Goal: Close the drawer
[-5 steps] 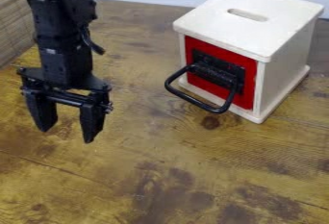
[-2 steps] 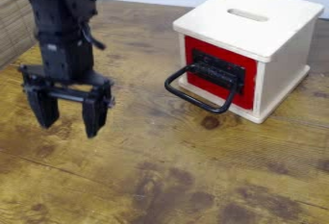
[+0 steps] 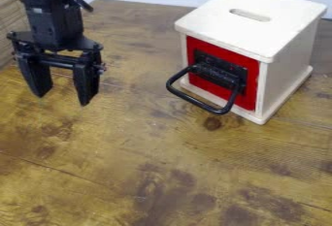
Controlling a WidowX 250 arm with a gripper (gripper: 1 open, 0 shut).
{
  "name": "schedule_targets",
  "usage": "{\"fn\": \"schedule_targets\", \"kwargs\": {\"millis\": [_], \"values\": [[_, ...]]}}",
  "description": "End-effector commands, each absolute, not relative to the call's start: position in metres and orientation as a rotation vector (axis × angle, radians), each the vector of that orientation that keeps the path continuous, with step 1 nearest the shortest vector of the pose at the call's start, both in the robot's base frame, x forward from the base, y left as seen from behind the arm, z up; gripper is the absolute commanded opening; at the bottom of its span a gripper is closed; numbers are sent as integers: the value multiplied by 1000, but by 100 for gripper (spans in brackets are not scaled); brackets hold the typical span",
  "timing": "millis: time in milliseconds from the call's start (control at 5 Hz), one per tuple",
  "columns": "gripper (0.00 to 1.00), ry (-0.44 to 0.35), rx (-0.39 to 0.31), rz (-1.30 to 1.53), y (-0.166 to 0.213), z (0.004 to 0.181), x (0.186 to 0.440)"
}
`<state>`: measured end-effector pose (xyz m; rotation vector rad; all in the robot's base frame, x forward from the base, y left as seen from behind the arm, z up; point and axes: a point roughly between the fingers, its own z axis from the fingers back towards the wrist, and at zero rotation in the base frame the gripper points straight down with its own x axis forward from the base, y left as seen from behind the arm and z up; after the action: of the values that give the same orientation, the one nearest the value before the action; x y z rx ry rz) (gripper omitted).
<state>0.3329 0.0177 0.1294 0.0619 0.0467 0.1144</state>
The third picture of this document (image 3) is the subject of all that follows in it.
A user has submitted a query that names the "black metal drawer handle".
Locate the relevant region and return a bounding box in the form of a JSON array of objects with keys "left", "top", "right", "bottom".
[{"left": 166, "top": 61, "right": 247, "bottom": 115}]

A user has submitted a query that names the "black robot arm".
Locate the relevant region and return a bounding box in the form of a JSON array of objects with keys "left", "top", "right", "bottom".
[{"left": 6, "top": 0, "right": 104, "bottom": 106}]

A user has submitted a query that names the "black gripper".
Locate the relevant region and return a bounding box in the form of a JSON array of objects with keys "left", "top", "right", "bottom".
[{"left": 8, "top": 0, "right": 104, "bottom": 106}]

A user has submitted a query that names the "white wooden box cabinet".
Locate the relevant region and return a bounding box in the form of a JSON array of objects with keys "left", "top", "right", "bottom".
[{"left": 172, "top": 0, "right": 326, "bottom": 124}]

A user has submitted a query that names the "red drawer front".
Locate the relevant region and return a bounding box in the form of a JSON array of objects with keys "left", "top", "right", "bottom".
[{"left": 186, "top": 37, "right": 259, "bottom": 111}]

